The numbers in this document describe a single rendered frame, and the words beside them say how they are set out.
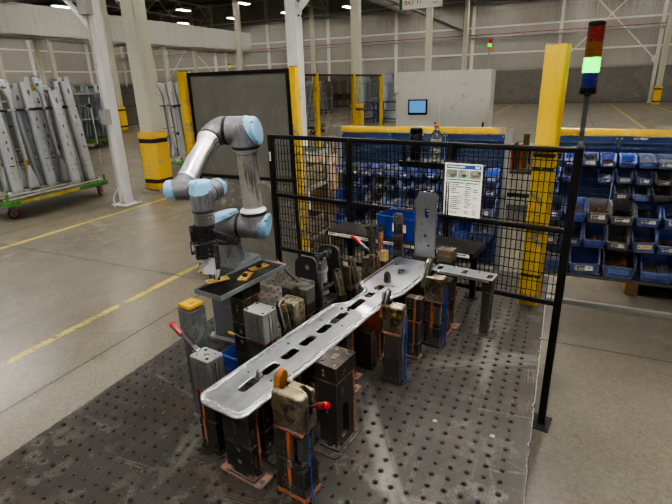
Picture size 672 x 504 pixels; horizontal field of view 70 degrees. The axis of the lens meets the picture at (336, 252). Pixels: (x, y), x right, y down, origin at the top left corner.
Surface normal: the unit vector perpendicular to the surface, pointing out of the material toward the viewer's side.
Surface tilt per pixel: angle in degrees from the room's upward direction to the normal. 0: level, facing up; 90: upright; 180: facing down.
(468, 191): 90
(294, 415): 90
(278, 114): 90
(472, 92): 90
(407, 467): 0
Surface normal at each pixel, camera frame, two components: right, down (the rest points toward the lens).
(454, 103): -0.42, 0.32
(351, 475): -0.03, -0.94
